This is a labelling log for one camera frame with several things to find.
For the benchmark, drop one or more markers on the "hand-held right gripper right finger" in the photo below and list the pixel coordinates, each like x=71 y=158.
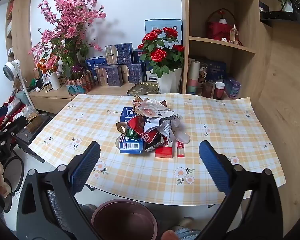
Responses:
x=215 y=165

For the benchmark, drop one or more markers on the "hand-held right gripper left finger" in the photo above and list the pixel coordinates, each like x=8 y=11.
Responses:
x=86 y=165

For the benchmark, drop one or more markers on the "red clear plastic tube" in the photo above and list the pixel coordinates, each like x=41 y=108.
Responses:
x=180 y=150

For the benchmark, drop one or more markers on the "white round lid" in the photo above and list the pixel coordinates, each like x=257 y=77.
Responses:
x=117 y=143

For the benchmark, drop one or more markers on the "small blue box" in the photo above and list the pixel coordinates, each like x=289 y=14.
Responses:
x=131 y=146

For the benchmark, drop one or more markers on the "pile of wrappers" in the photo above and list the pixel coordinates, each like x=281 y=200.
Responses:
x=140 y=126

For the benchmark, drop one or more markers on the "maroon plastic bin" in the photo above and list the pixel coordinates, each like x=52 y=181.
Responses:
x=125 y=220

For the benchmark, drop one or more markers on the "person's left hand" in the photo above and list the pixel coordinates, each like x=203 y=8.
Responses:
x=1 y=187

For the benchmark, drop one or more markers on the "brown cardboard box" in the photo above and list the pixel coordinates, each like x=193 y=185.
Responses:
x=33 y=122

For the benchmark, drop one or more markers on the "black plastic case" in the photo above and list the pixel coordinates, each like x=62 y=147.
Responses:
x=31 y=145

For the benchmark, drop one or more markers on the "low wooden cabinet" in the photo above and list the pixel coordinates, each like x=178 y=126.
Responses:
x=52 y=102

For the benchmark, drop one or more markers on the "white standing fan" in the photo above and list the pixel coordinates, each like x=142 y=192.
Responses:
x=11 y=70

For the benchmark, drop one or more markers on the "grey fluffy rug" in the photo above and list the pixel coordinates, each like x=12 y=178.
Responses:
x=88 y=211

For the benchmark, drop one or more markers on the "row of small brown bottles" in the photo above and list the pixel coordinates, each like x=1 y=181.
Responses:
x=48 y=86

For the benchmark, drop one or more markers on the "yellow checked floral tablecloth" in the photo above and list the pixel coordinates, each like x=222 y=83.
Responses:
x=140 y=175

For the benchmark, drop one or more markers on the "white ribbed vase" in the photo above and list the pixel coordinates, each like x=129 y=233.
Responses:
x=55 y=81

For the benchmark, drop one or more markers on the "orange artificial flowers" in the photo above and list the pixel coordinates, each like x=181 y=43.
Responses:
x=42 y=66

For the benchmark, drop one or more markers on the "red paper cup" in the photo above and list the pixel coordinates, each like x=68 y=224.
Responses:
x=218 y=92

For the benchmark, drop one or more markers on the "blue fluffy slipper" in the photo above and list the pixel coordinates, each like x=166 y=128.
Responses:
x=187 y=233

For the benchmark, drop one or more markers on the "brown glass cup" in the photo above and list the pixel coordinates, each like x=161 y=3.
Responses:
x=207 y=90

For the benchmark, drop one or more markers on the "purple box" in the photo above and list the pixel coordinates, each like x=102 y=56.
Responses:
x=232 y=87

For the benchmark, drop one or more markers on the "striped wavy basket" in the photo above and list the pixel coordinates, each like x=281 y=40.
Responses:
x=81 y=80

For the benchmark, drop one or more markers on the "narrow wooden bookcase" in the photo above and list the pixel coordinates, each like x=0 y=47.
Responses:
x=22 y=30

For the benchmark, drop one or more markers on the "stack of pastel cups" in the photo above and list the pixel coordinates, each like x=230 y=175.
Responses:
x=193 y=80

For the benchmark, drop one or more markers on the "blue gold patterned box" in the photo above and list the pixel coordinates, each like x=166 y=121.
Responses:
x=122 y=53
x=133 y=73
x=110 y=76

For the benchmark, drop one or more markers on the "dark blue gift box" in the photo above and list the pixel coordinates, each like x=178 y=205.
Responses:
x=215 y=68

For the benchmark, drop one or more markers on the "gold leaf tray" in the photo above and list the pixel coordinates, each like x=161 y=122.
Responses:
x=145 y=88

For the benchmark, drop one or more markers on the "blue flat carton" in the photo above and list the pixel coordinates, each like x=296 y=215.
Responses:
x=96 y=62

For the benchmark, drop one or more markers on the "white blue box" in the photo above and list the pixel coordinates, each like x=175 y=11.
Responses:
x=151 y=73

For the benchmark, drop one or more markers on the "pink artificial blossom arrangement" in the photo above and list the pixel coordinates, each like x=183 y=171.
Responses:
x=70 y=17

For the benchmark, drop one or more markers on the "blue box with red print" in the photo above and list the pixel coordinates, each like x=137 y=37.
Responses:
x=137 y=56

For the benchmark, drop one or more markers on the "red roses in white pot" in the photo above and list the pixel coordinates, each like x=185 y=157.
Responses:
x=162 y=55

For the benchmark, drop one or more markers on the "wooden shelf unit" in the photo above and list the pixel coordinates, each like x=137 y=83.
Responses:
x=215 y=41

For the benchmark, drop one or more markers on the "glass perfume bottle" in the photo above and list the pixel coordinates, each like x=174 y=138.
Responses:
x=234 y=35

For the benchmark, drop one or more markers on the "light blue large carton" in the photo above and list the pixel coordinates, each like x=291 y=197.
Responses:
x=160 y=25

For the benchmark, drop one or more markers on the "black counter shelf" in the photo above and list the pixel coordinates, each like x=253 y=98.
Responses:
x=285 y=17

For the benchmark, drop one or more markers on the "white wall socket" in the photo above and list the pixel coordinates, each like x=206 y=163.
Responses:
x=93 y=40

